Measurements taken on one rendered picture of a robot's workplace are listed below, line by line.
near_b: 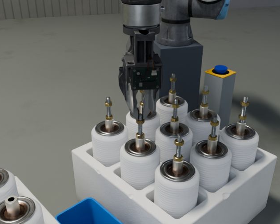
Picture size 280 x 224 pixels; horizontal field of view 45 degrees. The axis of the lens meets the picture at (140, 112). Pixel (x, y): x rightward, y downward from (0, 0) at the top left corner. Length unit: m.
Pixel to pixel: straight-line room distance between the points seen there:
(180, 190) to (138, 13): 0.35
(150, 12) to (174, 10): 0.73
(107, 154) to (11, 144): 0.57
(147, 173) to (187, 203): 0.12
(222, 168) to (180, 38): 0.71
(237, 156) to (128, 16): 0.45
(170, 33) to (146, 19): 0.74
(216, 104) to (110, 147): 0.40
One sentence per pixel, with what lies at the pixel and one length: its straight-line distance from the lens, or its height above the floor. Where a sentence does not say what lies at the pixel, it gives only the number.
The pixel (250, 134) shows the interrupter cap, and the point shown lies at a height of 0.25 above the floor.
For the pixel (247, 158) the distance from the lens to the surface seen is 0.89.
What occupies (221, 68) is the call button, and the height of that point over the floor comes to 0.33.
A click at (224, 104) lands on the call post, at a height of 0.21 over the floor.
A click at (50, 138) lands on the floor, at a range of 1.35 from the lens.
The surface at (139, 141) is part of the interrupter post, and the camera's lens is 0.78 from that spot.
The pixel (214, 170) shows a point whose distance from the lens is 0.79.
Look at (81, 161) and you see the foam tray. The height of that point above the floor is 0.17.
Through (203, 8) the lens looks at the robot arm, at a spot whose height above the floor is 0.45.
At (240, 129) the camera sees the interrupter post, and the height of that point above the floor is 0.27.
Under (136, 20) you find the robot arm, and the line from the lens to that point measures 0.63.
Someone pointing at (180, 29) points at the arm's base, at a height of 0.36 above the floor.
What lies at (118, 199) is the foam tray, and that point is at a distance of 0.82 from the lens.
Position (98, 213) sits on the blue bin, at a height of 0.10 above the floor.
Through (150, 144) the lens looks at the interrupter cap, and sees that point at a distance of 0.81.
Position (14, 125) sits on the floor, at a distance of 1.48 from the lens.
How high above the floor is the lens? 0.70
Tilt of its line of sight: 28 degrees down
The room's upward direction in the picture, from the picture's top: straight up
